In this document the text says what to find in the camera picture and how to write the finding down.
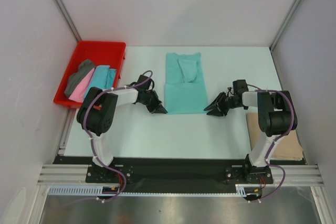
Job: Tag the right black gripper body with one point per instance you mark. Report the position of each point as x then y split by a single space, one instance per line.
227 103

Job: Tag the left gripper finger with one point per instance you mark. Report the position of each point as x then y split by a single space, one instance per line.
159 106
158 112

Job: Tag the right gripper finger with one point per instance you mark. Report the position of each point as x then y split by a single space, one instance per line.
216 112
213 105

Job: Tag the mint green t shirt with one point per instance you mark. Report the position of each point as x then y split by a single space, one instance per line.
184 90

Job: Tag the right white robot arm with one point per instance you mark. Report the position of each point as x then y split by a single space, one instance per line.
276 119

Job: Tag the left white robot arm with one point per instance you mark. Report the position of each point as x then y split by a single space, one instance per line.
98 108

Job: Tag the blue t shirt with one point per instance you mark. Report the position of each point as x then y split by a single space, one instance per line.
102 78

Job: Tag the red plastic bin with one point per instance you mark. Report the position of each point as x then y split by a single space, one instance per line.
110 53

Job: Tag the pink t shirt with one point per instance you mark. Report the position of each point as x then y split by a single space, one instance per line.
80 90

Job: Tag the grey t shirt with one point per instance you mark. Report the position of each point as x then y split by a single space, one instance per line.
83 69

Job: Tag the folded beige t shirt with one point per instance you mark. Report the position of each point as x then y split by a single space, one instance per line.
288 149

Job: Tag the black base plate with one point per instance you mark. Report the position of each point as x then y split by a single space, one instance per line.
178 176

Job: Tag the white slotted cable duct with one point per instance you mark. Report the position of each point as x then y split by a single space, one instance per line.
109 191

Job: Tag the aluminium rail frame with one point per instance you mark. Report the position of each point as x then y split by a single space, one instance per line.
300 198

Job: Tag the right aluminium corner post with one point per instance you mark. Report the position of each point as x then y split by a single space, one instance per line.
284 25

